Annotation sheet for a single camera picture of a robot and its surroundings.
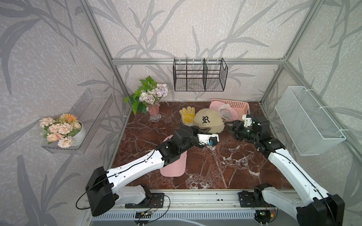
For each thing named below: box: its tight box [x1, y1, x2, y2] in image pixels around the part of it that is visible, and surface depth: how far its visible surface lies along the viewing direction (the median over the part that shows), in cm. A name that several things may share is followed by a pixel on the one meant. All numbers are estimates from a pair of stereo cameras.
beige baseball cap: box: [193, 108, 226, 134], surface depth 75 cm
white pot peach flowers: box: [39, 113, 84, 149], surface depth 52 cm
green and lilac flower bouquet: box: [124, 75, 169, 116], surface depth 86 cm
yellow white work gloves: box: [179, 105, 196, 127], surface depth 114 cm
